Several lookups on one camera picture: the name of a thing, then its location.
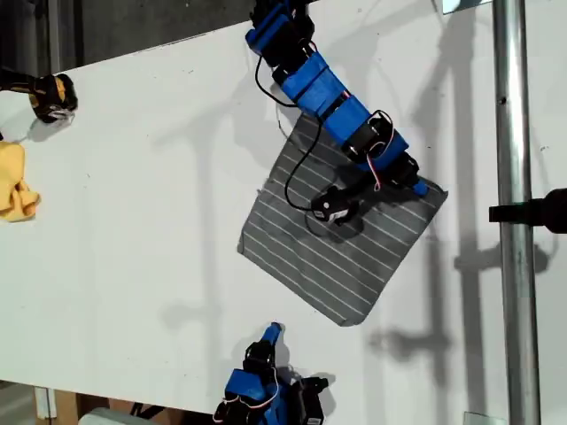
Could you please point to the black camera stalk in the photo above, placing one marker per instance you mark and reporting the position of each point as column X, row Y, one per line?
column 367, row 188

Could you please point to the black yellow clamp tool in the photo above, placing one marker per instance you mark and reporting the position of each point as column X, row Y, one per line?
column 48, row 95

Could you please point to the grey white-striped towel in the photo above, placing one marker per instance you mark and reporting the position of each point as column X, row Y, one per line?
column 336, row 265

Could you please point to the yellow cloth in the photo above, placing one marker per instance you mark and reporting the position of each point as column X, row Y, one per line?
column 13, row 186

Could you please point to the steel post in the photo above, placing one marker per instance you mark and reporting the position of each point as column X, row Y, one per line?
column 516, row 133

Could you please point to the brown cardboard box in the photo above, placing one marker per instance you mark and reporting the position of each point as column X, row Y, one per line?
column 66, row 405

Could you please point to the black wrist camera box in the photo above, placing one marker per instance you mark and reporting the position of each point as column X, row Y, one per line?
column 332, row 206
column 315, row 398

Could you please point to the white plastic box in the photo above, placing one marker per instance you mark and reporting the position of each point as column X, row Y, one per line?
column 104, row 417

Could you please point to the white table leg bracket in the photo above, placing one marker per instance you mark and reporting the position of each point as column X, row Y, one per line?
column 44, row 403

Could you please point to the black post clamp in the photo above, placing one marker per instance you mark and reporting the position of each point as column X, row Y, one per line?
column 531, row 211

